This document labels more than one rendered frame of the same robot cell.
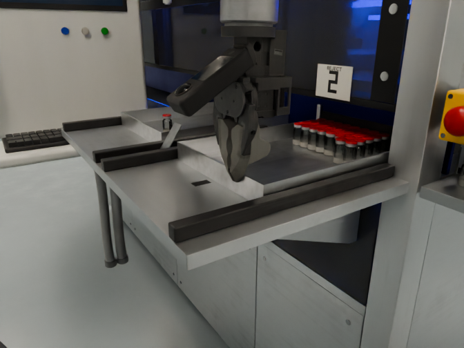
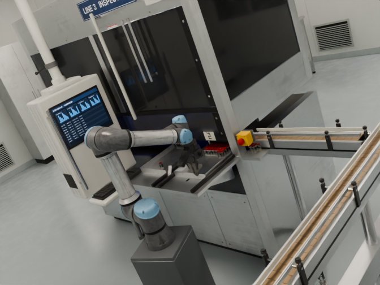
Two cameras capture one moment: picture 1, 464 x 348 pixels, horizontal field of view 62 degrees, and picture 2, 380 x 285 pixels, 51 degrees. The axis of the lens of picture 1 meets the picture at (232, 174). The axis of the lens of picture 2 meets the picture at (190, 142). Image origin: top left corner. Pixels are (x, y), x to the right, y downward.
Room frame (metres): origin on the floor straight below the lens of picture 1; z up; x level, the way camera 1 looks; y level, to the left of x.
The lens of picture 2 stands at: (-1.56, 0.22, 1.88)
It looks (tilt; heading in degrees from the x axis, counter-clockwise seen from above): 20 degrees down; 353
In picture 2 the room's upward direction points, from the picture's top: 21 degrees counter-clockwise
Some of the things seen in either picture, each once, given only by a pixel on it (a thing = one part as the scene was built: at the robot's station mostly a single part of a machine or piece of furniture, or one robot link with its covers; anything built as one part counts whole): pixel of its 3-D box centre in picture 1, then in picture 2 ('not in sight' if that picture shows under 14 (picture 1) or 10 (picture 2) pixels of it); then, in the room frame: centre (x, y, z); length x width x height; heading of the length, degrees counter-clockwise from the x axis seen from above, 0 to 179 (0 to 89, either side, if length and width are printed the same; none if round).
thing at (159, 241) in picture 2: not in sight; (157, 233); (0.23, 0.32, 0.84); 0.15 x 0.15 x 0.10
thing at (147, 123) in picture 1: (203, 119); (170, 158); (0.96, 0.07, 0.90); 0.34 x 0.26 x 0.04; 123
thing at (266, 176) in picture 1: (292, 152); (206, 160); (0.68, -0.11, 0.90); 0.34 x 0.26 x 0.04; 124
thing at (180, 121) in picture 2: not in sight; (180, 126); (0.54, -0.02, 1.21); 0.09 x 0.08 x 0.11; 116
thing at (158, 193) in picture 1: (213, 150); (182, 168); (0.78, 0.04, 0.87); 0.70 x 0.48 x 0.02; 33
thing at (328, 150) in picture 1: (326, 141); (214, 152); (0.73, -0.18, 0.90); 0.18 x 0.02 x 0.05; 34
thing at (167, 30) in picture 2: not in sight; (175, 62); (0.80, -0.15, 1.50); 0.43 x 0.01 x 0.59; 33
